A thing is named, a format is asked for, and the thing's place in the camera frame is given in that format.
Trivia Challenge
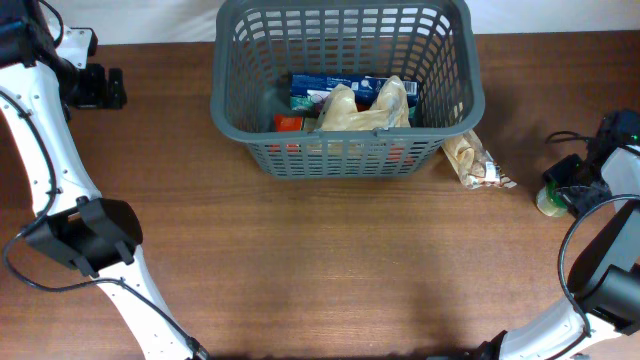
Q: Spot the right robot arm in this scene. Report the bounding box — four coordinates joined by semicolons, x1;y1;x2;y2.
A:
468;109;639;360

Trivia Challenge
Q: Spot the blue tissue pack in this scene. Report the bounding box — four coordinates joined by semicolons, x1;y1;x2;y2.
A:
288;72;420;114

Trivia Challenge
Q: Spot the white grain bag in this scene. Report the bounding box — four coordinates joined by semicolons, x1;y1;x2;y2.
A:
315;75;412;132

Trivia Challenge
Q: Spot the green lid glass jar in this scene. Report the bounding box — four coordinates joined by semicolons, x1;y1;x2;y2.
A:
536;181;568;217

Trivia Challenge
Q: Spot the beige snack bag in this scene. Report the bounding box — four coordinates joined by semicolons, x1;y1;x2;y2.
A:
441;130;517;190

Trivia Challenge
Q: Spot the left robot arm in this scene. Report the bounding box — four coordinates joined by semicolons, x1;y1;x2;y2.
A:
1;0;209;359

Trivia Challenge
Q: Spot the grey plastic shopping basket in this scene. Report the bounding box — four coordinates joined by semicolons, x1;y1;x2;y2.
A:
210;0;485;179

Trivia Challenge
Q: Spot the orange spaghetti packet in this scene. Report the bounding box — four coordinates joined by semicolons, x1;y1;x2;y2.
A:
269;113;416;166

